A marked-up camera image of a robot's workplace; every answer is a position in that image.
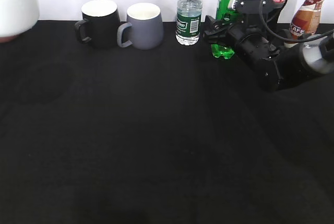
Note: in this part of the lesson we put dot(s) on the white mug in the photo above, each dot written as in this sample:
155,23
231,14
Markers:
17,17

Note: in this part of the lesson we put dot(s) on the grey mug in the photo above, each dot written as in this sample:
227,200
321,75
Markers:
143,28

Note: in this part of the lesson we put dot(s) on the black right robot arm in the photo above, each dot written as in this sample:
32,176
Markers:
305,61

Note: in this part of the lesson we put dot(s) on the brown coffee drink bottle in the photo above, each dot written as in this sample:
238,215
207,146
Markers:
306,20

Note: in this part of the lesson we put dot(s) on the black tablecloth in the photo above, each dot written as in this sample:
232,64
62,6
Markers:
170,135

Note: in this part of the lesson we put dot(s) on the black mug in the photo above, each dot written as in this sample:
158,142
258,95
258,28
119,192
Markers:
99,24

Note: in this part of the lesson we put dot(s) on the clear water bottle green label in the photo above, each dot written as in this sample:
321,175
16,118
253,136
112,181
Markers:
188,19

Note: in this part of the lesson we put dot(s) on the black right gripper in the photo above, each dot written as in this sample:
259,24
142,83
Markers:
251,47

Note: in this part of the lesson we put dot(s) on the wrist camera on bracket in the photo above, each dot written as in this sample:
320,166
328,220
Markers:
250,15

